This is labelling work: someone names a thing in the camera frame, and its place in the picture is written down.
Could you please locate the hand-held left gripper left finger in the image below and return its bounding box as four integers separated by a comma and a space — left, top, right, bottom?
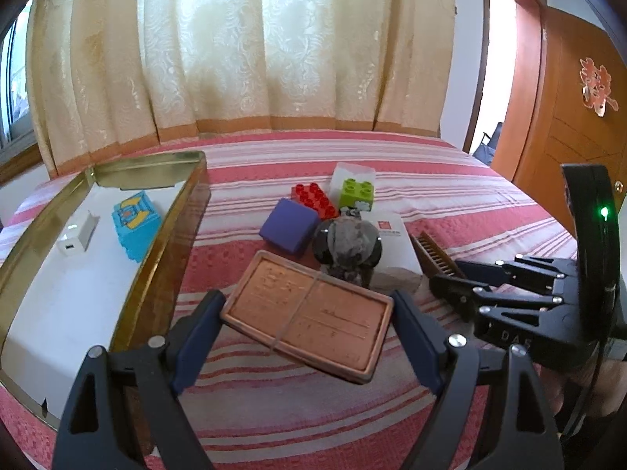
51, 290, 226, 470

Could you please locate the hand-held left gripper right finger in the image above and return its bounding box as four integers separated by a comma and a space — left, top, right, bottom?
389, 290, 564, 470

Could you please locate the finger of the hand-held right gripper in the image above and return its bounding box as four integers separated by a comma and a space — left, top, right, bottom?
429, 274, 569, 328
453, 255, 579, 299

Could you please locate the brown wooden comb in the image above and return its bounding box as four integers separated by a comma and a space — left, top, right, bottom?
410, 231, 468, 280

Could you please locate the copper rectangular plate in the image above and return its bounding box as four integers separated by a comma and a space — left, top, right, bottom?
219, 249, 395, 385

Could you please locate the purple box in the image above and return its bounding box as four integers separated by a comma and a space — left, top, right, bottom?
259, 198, 320, 257

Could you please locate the green building block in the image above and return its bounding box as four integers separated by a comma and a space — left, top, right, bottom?
339, 179, 375, 211

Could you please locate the person's right hand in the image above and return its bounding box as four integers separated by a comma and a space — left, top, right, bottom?
541, 347, 627, 414

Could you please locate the white flat box red label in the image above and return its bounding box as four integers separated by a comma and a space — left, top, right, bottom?
360, 212, 424, 295

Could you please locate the tan rubber band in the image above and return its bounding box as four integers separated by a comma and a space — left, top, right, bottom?
267, 271, 326, 353

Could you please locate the grey and black figurine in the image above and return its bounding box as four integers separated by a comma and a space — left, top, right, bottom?
313, 206, 384, 287

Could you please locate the red striped bed sheet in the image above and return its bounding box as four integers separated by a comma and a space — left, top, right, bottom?
0, 130, 584, 470

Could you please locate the blue toy block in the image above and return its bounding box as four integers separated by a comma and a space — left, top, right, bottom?
112, 190, 163, 264

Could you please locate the black chair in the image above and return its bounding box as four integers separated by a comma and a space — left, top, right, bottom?
473, 121, 505, 167

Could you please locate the wooden door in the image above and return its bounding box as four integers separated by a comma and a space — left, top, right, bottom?
492, 5, 627, 206

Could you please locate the white charger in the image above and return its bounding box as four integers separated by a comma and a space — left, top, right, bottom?
55, 210, 100, 258

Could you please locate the red building block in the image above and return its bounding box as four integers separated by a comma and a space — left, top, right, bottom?
292, 183, 339, 220

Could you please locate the translucent plastic box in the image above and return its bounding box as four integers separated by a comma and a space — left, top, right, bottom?
329, 161, 377, 206

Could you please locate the red paper door decoration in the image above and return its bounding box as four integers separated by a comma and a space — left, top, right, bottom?
578, 56, 620, 118

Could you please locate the cream and gold curtain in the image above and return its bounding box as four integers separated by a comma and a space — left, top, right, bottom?
27, 0, 456, 179

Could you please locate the window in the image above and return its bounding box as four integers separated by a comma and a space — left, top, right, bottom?
0, 0, 42, 184

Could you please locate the brown door frame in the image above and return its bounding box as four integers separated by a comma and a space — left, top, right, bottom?
460, 0, 552, 157

